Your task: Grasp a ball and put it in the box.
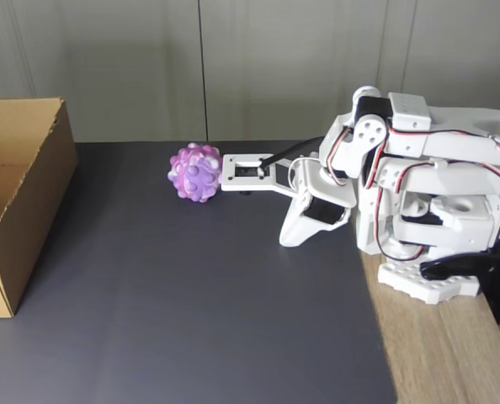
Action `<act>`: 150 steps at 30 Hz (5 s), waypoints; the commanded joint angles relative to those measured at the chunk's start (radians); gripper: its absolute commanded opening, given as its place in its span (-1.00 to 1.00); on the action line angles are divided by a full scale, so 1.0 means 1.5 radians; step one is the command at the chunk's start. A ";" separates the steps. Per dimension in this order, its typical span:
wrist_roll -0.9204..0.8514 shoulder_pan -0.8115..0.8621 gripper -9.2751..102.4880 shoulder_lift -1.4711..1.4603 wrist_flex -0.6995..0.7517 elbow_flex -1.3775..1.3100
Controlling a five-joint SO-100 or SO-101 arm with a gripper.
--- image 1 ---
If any black table clamp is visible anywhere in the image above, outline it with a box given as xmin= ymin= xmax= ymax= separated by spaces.
xmin=419 ymin=251 xmax=500 ymax=325

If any brown cardboard box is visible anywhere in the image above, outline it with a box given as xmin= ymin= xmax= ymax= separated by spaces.
xmin=0 ymin=97 xmax=79 ymax=319

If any dark grey table mat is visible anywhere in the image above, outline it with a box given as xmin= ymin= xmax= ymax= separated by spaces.
xmin=0 ymin=141 xmax=398 ymax=404

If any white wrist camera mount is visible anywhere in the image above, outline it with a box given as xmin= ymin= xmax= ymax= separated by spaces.
xmin=220 ymin=152 xmax=304 ymax=199

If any black camera cable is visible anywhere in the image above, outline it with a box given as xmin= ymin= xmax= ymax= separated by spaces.
xmin=258 ymin=136 xmax=326 ymax=169

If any pink purple bumpy ball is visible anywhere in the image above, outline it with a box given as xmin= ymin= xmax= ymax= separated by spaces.
xmin=167 ymin=142 xmax=225 ymax=205

